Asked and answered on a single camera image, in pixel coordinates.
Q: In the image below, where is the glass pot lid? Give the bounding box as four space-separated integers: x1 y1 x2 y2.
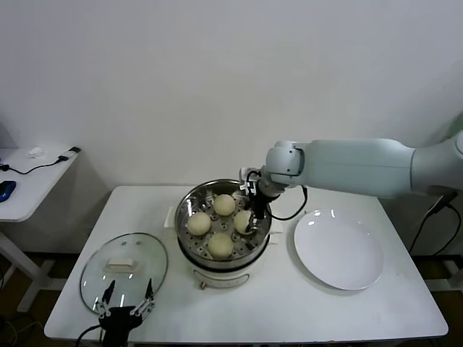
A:
80 232 170 318

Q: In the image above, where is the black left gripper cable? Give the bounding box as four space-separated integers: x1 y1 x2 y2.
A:
75 325 105 347

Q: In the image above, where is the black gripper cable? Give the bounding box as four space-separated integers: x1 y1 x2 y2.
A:
75 325 105 347
269 186 309 220

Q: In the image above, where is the white oval plate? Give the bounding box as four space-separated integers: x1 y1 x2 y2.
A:
293 209 385 291

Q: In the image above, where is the black adapter cable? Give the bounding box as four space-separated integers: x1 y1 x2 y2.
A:
0 147 81 176

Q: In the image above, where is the perforated steel steamer basket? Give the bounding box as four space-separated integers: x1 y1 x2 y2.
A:
164 179 284 270

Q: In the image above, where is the white side table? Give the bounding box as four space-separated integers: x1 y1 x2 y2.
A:
0 147 82 314

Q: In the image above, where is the blue computer mouse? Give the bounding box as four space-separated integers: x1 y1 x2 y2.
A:
0 180 18 202

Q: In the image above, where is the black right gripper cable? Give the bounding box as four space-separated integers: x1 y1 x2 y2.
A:
269 186 309 220

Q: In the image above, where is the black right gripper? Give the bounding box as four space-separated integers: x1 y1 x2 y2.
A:
239 191 270 234

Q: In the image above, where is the black power cable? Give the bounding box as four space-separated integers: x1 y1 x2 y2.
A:
408 193 461 254

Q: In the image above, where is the white steamed baozi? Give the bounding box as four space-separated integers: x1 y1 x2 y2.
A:
234 210 255 235
213 194 237 217
187 212 212 236
207 232 235 260

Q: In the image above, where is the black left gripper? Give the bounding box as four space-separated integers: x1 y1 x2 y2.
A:
93 278 156 347

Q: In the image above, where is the white electric pot base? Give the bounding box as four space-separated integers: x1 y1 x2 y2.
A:
177 231 280 291

